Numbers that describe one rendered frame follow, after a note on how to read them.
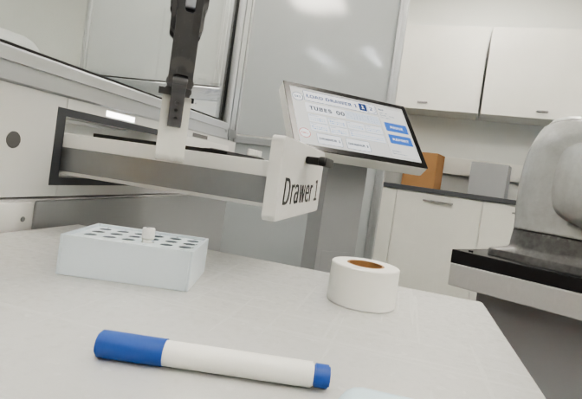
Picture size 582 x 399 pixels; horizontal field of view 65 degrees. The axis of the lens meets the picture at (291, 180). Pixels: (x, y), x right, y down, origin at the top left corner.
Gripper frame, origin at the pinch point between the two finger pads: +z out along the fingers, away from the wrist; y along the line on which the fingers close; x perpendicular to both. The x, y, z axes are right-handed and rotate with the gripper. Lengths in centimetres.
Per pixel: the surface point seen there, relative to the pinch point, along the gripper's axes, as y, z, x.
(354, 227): 100, 20, -70
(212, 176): 9.7, 5.0, -6.1
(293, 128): 91, -11, -39
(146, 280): -8.0, 14.7, 0.7
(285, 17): 195, -80, -55
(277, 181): 3.4, 4.2, -13.4
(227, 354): -25.9, 13.8, -4.2
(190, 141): 52, -1, -5
